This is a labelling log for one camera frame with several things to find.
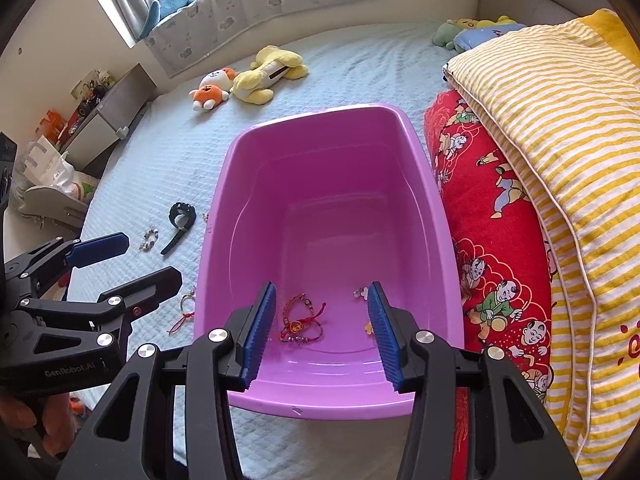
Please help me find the red gold woven bracelet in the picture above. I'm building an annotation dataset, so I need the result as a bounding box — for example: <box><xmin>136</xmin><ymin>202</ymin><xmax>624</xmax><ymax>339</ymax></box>
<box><xmin>281</xmin><ymin>291</ymin><xmax>314</xmax><ymax>321</ymax></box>

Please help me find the red string orange bead bracelet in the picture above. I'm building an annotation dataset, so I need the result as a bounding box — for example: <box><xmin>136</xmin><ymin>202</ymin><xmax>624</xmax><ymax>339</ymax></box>
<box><xmin>278</xmin><ymin>309</ymin><xmax>328</xmax><ymax>346</ymax></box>

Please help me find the red string gold ring bracelet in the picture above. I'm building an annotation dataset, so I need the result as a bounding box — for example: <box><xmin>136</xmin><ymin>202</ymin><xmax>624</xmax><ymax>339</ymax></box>
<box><xmin>166</xmin><ymin>286</ymin><xmax>198</xmax><ymax>336</ymax></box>

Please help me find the small gold flower charm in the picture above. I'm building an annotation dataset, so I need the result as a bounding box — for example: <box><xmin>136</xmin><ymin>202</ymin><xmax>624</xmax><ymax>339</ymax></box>
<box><xmin>354</xmin><ymin>287</ymin><xmax>369</xmax><ymax>300</ymax></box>

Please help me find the black wrist watch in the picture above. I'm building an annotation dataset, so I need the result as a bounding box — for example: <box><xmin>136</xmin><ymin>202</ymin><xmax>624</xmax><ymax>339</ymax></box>
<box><xmin>160</xmin><ymin>203</ymin><xmax>196</xmax><ymax>257</ymax></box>

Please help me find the person left hand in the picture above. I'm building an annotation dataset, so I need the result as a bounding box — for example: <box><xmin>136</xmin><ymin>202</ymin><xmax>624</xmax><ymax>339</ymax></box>
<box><xmin>1</xmin><ymin>389</ymin><xmax>76</xmax><ymax>457</ymax></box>

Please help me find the grey chair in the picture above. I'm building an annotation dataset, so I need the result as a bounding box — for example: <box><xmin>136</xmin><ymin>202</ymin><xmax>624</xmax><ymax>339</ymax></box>
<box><xmin>17</xmin><ymin>186</ymin><xmax>88</xmax><ymax>230</ymax></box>

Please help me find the white quilted bed cover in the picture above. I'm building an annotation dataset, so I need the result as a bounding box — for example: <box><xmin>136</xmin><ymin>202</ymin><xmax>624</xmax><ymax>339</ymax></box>
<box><xmin>68</xmin><ymin>22</ymin><xmax>449</xmax><ymax>479</ymax></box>

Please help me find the white paper bag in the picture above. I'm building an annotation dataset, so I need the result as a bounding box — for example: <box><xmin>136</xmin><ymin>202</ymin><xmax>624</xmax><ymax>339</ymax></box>
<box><xmin>23</xmin><ymin>136</ymin><xmax>75</xmax><ymax>188</ymax></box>

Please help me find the grey bedside cabinet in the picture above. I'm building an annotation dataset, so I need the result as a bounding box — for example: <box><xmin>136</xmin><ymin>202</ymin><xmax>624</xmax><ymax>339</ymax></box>
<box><xmin>62</xmin><ymin>64</ymin><xmax>156</xmax><ymax>170</ymax></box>

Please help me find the red patterned quilt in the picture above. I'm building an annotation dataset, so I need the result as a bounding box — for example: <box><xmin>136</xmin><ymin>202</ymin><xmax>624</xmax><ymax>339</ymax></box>
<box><xmin>423</xmin><ymin>89</ymin><xmax>557</xmax><ymax>480</ymax></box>

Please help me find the purple plastic bin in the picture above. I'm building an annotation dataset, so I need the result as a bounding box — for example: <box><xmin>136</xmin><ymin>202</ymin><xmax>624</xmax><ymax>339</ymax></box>
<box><xmin>194</xmin><ymin>104</ymin><xmax>463</xmax><ymax>420</ymax></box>

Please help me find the orange white plush toy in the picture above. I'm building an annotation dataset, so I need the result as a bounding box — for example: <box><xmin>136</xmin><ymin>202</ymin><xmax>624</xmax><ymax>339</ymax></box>
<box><xmin>189</xmin><ymin>67</ymin><xmax>236</xmax><ymax>112</ymax></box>

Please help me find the blue plush toy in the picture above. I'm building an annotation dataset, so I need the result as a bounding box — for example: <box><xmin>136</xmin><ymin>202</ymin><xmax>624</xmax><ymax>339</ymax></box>
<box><xmin>139</xmin><ymin>0</ymin><xmax>195</xmax><ymax>40</ymax></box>

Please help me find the grey patterned window cloth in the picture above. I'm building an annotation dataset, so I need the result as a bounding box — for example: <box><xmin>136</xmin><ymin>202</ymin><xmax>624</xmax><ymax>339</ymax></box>
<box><xmin>144</xmin><ymin>0</ymin><xmax>362</xmax><ymax>77</ymax></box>

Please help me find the yellow striped blanket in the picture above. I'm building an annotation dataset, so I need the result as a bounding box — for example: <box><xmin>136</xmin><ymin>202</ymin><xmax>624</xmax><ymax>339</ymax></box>
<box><xmin>444</xmin><ymin>9</ymin><xmax>639</xmax><ymax>479</ymax></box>

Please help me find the green yellow plush toy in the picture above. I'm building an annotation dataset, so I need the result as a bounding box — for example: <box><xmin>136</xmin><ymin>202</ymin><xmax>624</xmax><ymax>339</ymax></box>
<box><xmin>432</xmin><ymin>15</ymin><xmax>516</xmax><ymax>53</ymax></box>

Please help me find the blue small pillow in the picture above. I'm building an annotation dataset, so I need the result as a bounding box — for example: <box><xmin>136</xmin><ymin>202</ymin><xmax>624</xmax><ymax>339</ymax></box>
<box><xmin>454</xmin><ymin>23</ymin><xmax>525</xmax><ymax>53</ymax></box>

